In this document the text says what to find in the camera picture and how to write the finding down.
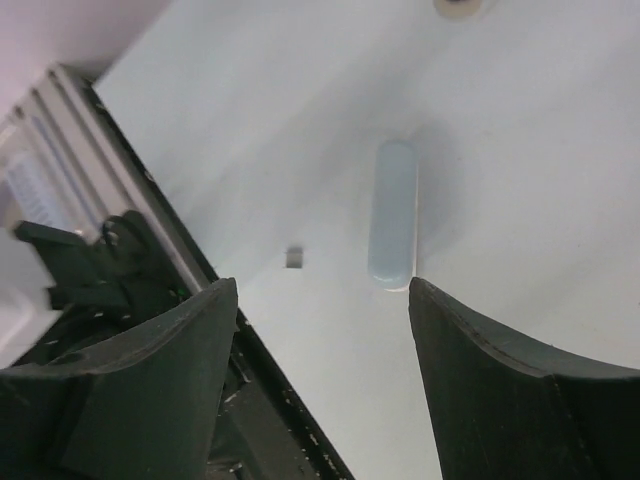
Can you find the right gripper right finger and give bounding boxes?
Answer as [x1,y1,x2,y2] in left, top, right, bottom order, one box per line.
[409,278,639,479]

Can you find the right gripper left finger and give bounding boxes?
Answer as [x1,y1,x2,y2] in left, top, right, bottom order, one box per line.
[1,278,238,479]

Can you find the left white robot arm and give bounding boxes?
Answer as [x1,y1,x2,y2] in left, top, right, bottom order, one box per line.
[1,211,192,368]

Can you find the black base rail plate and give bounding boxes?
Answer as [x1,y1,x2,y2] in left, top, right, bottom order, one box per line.
[89,79,359,480]

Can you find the aluminium frame rails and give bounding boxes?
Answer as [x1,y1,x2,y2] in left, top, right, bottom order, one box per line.
[1,65,215,293]

